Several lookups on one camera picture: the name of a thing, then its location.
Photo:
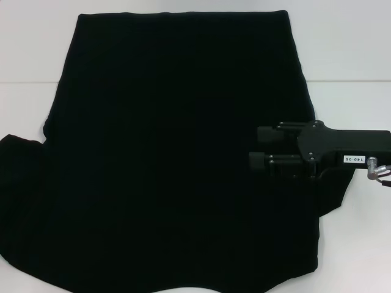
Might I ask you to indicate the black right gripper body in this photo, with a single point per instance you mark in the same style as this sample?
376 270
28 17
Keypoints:
342 143

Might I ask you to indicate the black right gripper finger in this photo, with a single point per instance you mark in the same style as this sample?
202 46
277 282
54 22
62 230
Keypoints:
275 164
268 135

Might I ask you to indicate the black shirt with FREE print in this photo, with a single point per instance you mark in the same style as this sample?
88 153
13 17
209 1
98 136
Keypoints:
171 146

